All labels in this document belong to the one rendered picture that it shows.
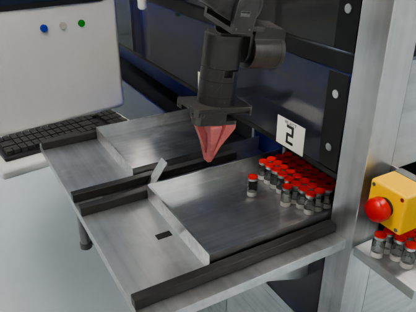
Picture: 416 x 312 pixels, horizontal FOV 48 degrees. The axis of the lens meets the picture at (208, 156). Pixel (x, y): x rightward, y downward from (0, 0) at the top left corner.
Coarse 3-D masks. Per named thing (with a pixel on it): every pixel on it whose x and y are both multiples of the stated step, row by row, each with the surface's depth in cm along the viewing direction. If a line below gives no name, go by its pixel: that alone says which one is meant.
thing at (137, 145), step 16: (176, 112) 133; (96, 128) 123; (112, 128) 125; (128, 128) 127; (144, 128) 130; (160, 128) 130; (176, 128) 130; (192, 128) 130; (112, 144) 113; (128, 144) 121; (144, 144) 121; (160, 144) 121; (176, 144) 121; (192, 144) 121; (224, 144) 113; (240, 144) 116; (256, 144) 118; (128, 160) 113; (144, 160) 113; (176, 160) 108
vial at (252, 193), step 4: (248, 180) 98; (252, 180) 96; (256, 180) 97; (248, 184) 97; (252, 184) 97; (256, 184) 97; (248, 188) 98; (252, 188) 97; (256, 188) 98; (248, 192) 98; (252, 192) 98; (256, 192) 98; (252, 196) 98
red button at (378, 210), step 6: (372, 198) 74; (378, 198) 73; (366, 204) 74; (372, 204) 73; (378, 204) 72; (384, 204) 72; (366, 210) 74; (372, 210) 73; (378, 210) 72; (384, 210) 72; (390, 210) 72; (372, 216) 73; (378, 216) 72; (384, 216) 72; (378, 222) 73
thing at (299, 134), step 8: (280, 120) 95; (288, 120) 92; (280, 128) 95; (288, 128) 93; (296, 128) 91; (304, 128) 89; (280, 136) 96; (288, 136) 93; (296, 136) 91; (304, 136) 89; (288, 144) 94; (296, 144) 92; (296, 152) 93
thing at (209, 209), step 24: (216, 168) 104; (240, 168) 107; (168, 192) 100; (192, 192) 100; (216, 192) 100; (240, 192) 100; (264, 192) 100; (168, 216) 89; (192, 216) 92; (216, 216) 92; (240, 216) 92; (264, 216) 92; (288, 216) 92; (312, 216) 86; (192, 240) 82; (216, 240) 85; (240, 240) 85; (264, 240) 82
